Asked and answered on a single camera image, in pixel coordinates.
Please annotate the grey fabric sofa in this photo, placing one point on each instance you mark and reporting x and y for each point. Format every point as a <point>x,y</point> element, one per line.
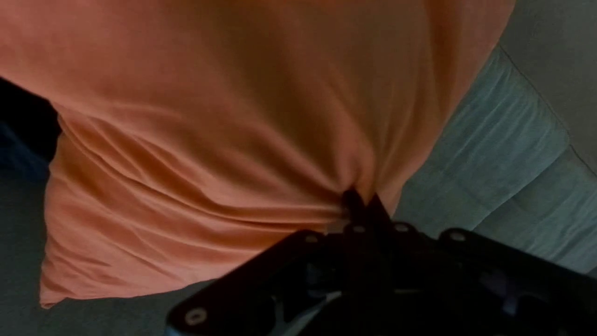
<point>516,161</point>

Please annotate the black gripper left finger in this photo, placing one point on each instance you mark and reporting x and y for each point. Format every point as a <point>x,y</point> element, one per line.
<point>268,280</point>

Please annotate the dark blue pillow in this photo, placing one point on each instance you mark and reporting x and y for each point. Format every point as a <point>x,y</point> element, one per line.
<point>26,131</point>

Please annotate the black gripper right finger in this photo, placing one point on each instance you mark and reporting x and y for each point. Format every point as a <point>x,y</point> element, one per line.
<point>473,286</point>

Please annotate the orange pillow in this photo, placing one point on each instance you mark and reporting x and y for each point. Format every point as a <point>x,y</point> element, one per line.
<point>218,123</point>

